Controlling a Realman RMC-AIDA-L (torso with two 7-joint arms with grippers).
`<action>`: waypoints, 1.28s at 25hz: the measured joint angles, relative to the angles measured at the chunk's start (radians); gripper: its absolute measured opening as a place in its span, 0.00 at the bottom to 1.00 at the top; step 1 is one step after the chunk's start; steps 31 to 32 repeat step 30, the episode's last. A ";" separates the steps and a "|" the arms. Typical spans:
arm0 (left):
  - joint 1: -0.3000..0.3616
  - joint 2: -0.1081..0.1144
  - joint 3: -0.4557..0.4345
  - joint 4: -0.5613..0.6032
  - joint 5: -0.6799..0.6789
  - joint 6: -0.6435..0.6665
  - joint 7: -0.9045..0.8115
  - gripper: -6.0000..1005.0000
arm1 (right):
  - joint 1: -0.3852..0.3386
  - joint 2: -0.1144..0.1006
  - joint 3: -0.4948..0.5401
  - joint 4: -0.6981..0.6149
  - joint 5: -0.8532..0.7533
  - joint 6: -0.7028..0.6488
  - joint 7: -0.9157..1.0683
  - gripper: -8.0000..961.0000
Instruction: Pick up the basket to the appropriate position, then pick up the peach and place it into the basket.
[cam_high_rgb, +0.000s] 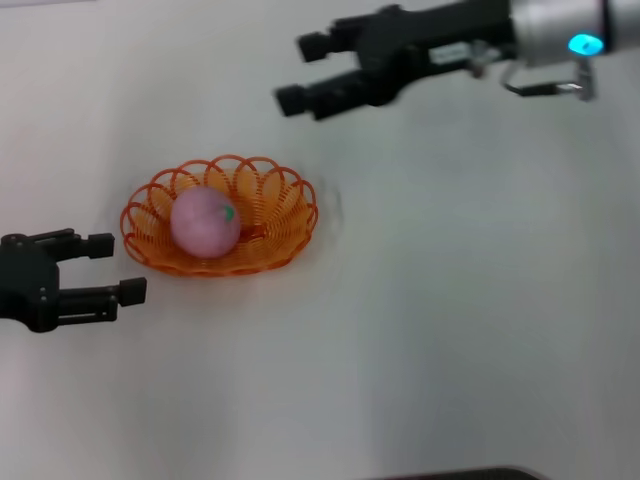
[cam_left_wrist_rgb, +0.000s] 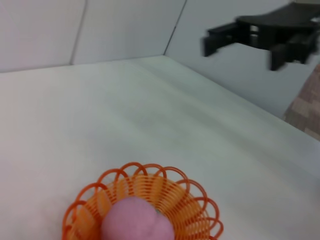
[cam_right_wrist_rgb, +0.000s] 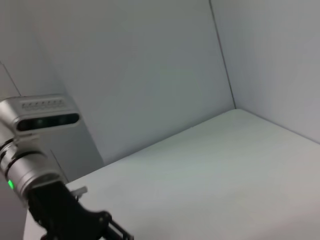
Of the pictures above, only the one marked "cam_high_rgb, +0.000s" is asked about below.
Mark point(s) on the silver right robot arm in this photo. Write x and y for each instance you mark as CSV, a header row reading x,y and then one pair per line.
x,y
560,27

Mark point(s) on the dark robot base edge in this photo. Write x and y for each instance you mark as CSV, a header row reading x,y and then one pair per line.
x,y
460,474

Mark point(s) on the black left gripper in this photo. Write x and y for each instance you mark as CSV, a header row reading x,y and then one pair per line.
x,y
27,280

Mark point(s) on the pink peach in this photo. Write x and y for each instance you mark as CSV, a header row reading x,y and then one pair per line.
x,y
202,227

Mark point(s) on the clear right wrist camera bracket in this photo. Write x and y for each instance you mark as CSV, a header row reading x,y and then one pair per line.
x,y
585,80

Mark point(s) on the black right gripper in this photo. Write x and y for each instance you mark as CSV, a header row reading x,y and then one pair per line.
x,y
430,35

